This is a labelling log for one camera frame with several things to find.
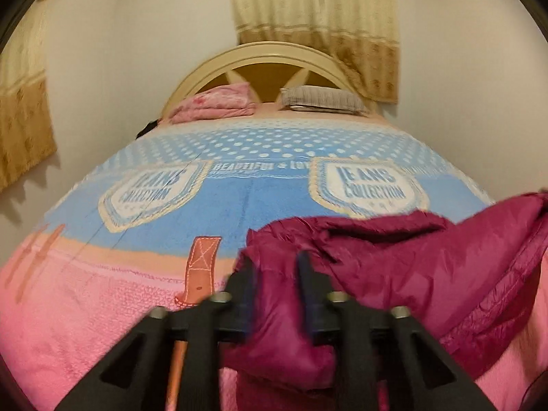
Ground folded pink floral quilt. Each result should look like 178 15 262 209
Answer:
167 82 258 124

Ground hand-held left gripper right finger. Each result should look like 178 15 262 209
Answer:
297 250 493 411

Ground pink and blue printed blanket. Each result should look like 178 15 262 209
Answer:
0 117 548 411

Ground dark object beside bed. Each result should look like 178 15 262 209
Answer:
136 121 162 139

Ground wide beige floral curtain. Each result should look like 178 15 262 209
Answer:
0 0 58 191

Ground magenta quilted puffer jacket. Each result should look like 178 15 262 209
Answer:
220 192 548 395

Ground striped pillow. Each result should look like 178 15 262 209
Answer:
278 86 371 115

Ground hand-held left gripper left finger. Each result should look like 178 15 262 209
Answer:
55 252 258 411

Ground cream wooden headboard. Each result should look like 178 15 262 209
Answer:
160 42 379 116

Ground beige floral curtain panel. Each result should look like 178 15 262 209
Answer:
226 0 327 47
319 0 401 103

